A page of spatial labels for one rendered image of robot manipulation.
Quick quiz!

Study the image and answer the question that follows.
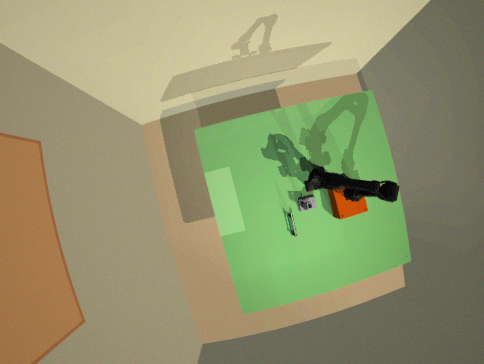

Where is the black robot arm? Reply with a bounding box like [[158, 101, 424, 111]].
[[308, 167, 400, 202]]

